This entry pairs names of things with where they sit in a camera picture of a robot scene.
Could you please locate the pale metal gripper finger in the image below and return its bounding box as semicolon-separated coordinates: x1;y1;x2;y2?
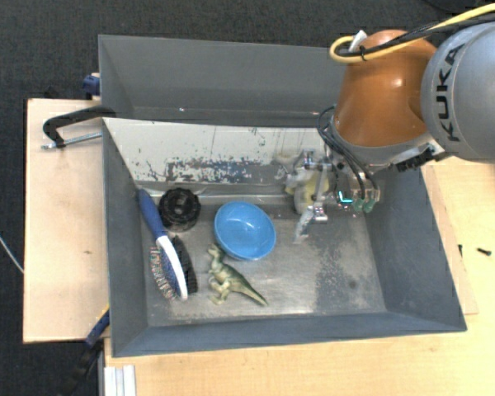
293;202;330;245
290;149;318;177

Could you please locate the pale yellow lumpy object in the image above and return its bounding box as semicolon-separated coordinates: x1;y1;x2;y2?
278;151;321;216

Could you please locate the grey metal bin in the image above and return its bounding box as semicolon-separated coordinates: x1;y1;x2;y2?
97;34;468;358

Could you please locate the blue bowl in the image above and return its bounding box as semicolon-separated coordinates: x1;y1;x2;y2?
213;200;278;262

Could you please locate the green toy dinosaur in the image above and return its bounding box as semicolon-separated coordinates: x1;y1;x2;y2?
205;243;270;307

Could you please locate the black bristle brush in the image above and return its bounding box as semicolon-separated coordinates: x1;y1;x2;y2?
171;234;200;295

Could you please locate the blue and white hairbrush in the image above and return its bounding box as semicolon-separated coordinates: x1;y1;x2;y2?
136;187;190;302

